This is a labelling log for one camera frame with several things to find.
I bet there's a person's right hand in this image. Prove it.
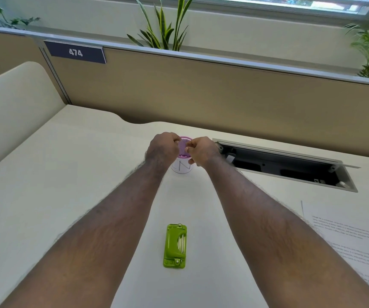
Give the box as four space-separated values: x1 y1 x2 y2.
185 136 224 167

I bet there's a person's left hand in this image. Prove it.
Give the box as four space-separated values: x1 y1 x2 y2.
145 132 182 166

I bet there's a purple round lid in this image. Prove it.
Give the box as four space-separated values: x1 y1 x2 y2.
177 135 193 158

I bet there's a person's left forearm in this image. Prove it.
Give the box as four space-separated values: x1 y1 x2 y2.
0 155 172 308

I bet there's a person's right forearm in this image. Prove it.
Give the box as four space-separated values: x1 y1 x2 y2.
202 154 369 308

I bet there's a white cylindrical container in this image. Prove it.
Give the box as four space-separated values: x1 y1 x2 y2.
171 155 195 174

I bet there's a beige desk partition panel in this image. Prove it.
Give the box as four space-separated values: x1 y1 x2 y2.
0 25 369 159

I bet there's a green hole punch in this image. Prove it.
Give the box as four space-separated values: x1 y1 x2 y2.
163 224 187 270

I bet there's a snake plant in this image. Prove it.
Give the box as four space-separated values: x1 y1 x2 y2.
127 0 194 52

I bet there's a dark blue number sign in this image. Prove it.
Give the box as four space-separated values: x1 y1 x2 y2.
43 40 107 65

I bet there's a cream curved side panel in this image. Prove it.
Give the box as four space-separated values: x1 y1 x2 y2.
0 61 67 179

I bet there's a printed white paper sheet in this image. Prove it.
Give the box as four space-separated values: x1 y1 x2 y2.
301 200 369 299

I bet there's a green leafy plant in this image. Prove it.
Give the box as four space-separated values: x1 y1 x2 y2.
0 0 41 30

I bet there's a grey desk cable tray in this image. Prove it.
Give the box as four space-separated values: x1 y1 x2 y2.
213 138 361 193

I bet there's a window frame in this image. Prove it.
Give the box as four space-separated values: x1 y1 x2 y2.
191 0 369 20

